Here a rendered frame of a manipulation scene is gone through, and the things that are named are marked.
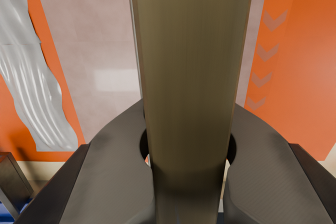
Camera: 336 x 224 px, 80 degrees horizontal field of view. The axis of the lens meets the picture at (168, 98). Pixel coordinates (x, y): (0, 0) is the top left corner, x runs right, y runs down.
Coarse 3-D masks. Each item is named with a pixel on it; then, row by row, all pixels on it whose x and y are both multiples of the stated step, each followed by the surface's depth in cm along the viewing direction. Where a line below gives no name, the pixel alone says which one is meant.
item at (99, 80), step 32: (64, 64) 26; (96, 64) 26; (128, 64) 25; (288, 64) 25; (320, 64) 25; (0, 96) 28; (64, 96) 28; (96, 96) 28; (128, 96) 28; (288, 96) 27; (320, 96) 27; (0, 128) 31; (96, 128) 31; (288, 128) 30; (320, 128) 30; (32, 160) 35; (64, 160) 35; (320, 160) 33
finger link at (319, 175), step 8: (288, 144) 8; (296, 144) 8; (296, 152) 8; (304, 152) 8; (304, 160) 7; (312, 160) 7; (304, 168) 7; (312, 168) 7; (320, 168) 7; (312, 176) 7; (320, 176) 7; (328, 176) 7; (312, 184) 6; (320, 184) 6; (328, 184) 6; (320, 192) 6; (328, 192) 6; (320, 200) 6; (328, 200) 6; (328, 208) 6
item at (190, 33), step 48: (144, 0) 5; (192, 0) 5; (240, 0) 5; (144, 48) 5; (192, 48) 5; (240, 48) 5; (144, 96) 6; (192, 96) 6; (192, 144) 7; (192, 192) 8
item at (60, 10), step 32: (32, 0) 22; (64, 0) 22; (96, 0) 22; (128, 0) 22; (256, 0) 21; (320, 0) 21; (64, 32) 24; (96, 32) 24; (128, 32) 23; (256, 32) 23; (288, 32) 23; (320, 32) 23
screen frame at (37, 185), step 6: (30, 180) 38; (36, 180) 38; (42, 180) 38; (48, 180) 37; (36, 186) 36; (42, 186) 36; (222, 186) 35; (36, 192) 35; (222, 192) 34; (222, 204) 34; (222, 210) 35
